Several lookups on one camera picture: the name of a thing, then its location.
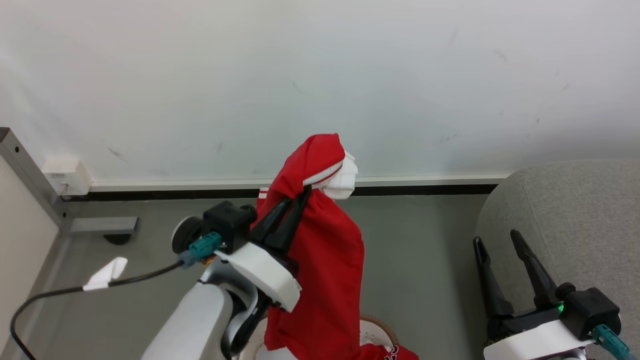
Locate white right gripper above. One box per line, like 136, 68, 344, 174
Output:
472, 229, 597, 360

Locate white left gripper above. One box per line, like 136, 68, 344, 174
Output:
214, 186, 313, 314

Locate red and white garment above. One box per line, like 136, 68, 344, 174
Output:
255, 133, 421, 360

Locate white perforated laundry basket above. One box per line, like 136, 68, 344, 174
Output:
240, 314, 401, 360

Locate grey fabric sofa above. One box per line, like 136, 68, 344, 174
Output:
473, 159, 640, 360

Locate beige partition panel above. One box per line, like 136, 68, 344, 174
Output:
0, 154, 62, 351

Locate black cable with teal plug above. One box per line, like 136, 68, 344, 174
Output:
9, 231, 224, 360

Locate white wall baseboard strip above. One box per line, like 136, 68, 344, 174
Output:
89, 173, 512, 196

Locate teal plug right cable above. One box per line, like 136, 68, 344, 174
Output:
592, 323, 634, 360

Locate white cable tag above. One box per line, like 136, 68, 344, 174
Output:
82, 256, 129, 292

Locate white wall socket box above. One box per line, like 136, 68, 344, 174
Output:
42, 157, 93, 196

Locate grey metal frame leg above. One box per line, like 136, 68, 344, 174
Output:
0, 126, 139, 236

